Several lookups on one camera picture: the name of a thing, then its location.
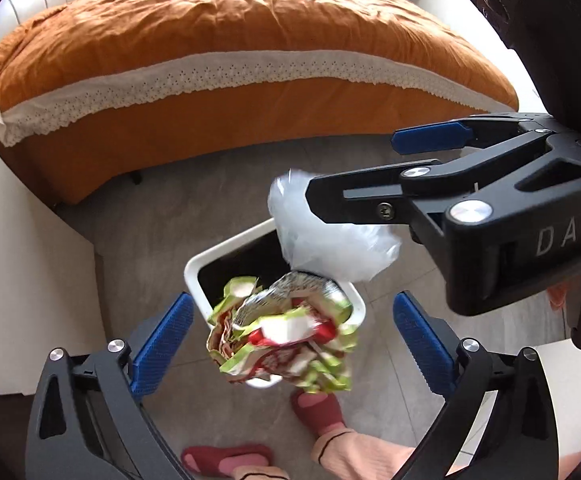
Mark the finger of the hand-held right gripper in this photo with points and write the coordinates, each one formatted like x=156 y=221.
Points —
x=360 y=197
x=430 y=140

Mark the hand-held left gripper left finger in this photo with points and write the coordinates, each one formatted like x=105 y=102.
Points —
x=163 y=345

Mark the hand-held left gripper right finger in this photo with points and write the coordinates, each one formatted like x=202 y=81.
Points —
x=423 y=345

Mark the clear plastic bag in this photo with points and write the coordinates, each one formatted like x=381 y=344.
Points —
x=330 y=250

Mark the green and red wrapper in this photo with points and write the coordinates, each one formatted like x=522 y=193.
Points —
x=275 y=330

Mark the white trash bin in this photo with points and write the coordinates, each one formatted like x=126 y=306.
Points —
x=230 y=247

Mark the red slipper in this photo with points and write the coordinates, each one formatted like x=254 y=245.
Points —
x=220 y=457
x=315 y=405

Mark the person's pink socked foot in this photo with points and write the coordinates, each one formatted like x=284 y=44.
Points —
x=260 y=472
x=355 y=452

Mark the black bed leg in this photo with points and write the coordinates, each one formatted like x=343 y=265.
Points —
x=137 y=177

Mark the bed with orange duvet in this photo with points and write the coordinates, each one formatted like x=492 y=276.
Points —
x=220 y=20

